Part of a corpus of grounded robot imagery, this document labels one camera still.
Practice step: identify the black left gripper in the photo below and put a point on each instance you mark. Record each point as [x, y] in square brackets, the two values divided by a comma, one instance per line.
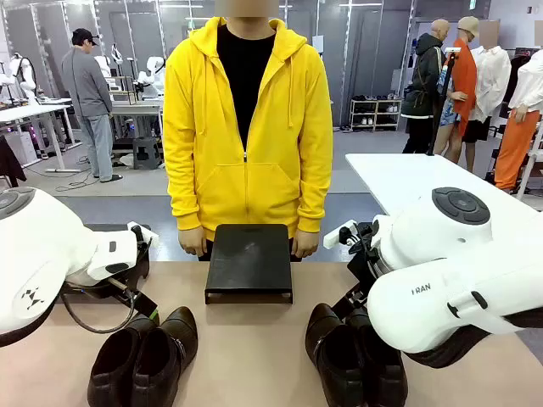
[141, 267]

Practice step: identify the person's right hand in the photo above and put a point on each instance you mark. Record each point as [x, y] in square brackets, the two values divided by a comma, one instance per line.
[192, 243]

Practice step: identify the white shoe rack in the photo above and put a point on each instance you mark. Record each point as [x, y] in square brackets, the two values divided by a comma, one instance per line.
[375, 113]

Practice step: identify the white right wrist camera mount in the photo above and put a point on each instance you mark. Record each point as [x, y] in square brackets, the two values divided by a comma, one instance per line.
[335, 237]

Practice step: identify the mannequin in black jacket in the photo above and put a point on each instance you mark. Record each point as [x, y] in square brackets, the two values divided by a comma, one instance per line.
[424, 85]

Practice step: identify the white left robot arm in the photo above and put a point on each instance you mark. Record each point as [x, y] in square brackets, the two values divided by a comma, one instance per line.
[42, 254]

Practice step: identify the mannequin in orange trousers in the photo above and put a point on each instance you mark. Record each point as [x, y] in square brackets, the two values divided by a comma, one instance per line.
[519, 140]

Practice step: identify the man in grey sweater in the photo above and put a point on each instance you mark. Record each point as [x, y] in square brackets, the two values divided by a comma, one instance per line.
[91, 93]

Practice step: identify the white side table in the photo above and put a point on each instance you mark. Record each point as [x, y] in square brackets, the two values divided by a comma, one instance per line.
[424, 178]

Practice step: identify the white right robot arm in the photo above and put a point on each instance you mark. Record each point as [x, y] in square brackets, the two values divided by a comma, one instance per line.
[424, 254]

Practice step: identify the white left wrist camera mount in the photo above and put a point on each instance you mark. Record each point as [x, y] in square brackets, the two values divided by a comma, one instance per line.
[146, 236]

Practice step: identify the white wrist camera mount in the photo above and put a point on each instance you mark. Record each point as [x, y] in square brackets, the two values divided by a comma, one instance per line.
[146, 236]
[335, 237]

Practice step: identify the mannequin in orange top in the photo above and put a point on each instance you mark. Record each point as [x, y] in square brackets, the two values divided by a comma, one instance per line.
[462, 85]

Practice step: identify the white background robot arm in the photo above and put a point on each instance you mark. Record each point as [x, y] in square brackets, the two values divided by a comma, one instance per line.
[153, 74]

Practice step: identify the dark hanging cloth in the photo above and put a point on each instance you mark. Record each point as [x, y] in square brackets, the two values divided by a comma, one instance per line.
[9, 163]

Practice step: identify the mannequin in white shirt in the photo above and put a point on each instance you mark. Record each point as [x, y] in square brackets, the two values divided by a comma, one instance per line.
[492, 80]

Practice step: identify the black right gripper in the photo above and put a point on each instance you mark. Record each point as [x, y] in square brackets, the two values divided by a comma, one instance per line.
[365, 263]

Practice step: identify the person's right forearm yellow sleeve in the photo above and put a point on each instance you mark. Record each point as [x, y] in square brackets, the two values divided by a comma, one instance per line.
[184, 199]

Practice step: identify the person in yellow hoodie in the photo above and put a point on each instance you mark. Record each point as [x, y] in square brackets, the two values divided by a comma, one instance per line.
[263, 191]

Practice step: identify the person's left hand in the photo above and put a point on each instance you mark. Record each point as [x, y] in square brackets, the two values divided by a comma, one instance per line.
[307, 246]

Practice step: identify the black plastic step stool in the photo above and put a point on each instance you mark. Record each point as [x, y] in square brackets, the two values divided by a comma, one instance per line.
[147, 153]

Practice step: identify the person's left forearm yellow sleeve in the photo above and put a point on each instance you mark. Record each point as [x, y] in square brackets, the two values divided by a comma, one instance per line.
[314, 195]

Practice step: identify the white humanoid robot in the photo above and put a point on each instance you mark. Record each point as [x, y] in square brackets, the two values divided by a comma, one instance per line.
[23, 76]

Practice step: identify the black leather ankle boot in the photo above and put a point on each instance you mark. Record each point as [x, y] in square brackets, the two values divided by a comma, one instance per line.
[161, 360]
[110, 369]
[331, 360]
[382, 373]

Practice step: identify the white office desk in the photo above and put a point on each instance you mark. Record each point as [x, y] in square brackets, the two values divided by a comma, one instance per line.
[29, 111]

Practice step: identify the black shoe stand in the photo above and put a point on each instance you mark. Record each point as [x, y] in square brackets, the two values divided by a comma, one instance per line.
[249, 263]

